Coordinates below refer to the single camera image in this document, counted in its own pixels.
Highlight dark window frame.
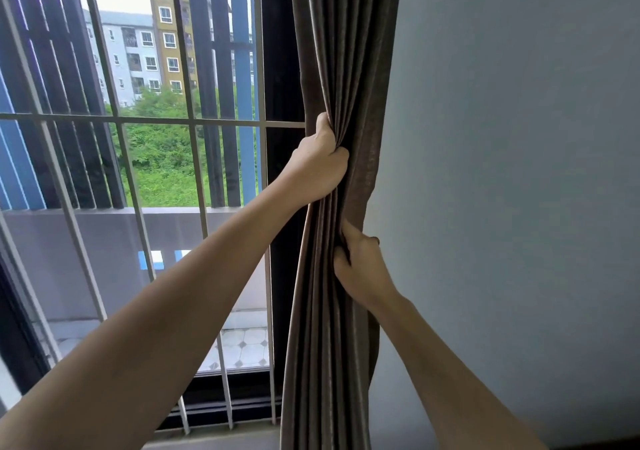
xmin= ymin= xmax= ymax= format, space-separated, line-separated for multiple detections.
xmin=0 ymin=0 xmax=307 ymax=433

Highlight person's right forearm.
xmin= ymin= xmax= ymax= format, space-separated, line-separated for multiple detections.
xmin=372 ymin=292 xmax=549 ymax=450

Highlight dark vertical balcony slats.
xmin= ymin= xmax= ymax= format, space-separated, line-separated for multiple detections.
xmin=0 ymin=0 xmax=263 ymax=211

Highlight person's left hand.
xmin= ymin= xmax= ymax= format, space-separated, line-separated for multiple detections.
xmin=277 ymin=111 xmax=351 ymax=212

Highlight yellow apartment building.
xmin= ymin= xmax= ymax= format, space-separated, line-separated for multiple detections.
xmin=146 ymin=0 xmax=201 ymax=95

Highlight white window security grille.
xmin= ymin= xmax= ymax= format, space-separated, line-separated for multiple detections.
xmin=0 ymin=0 xmax=306 ymax=435

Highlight person's right hand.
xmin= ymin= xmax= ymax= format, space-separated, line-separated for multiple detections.
xmin=333 ymin=218 xmax=401 ymax=313

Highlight brown curtain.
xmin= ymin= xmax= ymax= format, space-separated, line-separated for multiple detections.
xmin=279 ymin=0 xmax=405 ymax=450

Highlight person's left forearm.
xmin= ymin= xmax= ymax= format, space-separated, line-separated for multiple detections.
xmin=0 ymin=177 xmax=297 ymax=450

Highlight green trees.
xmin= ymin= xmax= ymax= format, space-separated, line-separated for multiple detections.
xmin=105 ymin=87 xmax=261 ymax=208

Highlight grey white apartment building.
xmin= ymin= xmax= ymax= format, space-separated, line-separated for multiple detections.
xmin=82 ymin=9 xmax=162 ymax=108

